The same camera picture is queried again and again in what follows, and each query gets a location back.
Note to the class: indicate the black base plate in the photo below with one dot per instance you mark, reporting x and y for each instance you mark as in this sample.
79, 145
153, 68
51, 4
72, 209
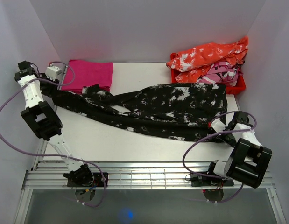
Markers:
98, 180
209, 180

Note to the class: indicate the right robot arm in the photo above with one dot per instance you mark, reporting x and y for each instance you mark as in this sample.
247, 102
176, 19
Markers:
249, 159

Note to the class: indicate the pink camouflage trousers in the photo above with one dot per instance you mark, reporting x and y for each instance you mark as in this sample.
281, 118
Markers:
222, 73

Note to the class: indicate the black white tie-dye trousers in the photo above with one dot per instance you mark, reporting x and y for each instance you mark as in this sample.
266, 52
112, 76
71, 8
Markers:
171, 111

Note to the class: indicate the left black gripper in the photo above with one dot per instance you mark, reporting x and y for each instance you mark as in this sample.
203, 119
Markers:
49, 92

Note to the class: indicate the red plastic bin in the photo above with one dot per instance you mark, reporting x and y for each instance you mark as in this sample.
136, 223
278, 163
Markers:
240, 86

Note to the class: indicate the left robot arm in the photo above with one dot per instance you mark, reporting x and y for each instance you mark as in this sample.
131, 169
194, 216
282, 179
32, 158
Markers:
43, 120

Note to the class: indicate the orange white tie-dye trousers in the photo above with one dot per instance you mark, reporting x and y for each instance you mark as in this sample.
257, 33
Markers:
190, 64

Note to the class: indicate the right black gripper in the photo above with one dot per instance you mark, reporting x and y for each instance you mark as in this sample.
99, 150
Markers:
232, 143

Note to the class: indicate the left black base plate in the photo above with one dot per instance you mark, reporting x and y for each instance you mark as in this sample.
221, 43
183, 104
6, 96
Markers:
98, 180

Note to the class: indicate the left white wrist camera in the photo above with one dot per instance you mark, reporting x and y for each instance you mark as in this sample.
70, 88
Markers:
52, 72

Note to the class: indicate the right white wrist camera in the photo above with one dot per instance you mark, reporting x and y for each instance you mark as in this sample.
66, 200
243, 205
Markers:
217, 126

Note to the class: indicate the folded magenta trousers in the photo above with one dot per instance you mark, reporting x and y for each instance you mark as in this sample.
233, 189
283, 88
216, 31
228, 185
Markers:
82, 73

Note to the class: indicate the aluminium rail frame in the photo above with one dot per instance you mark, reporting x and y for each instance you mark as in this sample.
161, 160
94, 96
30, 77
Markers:
154, 175

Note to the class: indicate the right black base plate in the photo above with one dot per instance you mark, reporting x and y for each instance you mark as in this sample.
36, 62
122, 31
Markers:
209, 180

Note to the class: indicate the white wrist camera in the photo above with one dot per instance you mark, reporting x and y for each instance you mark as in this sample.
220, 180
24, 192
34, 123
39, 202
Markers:
52, 72
217, 126

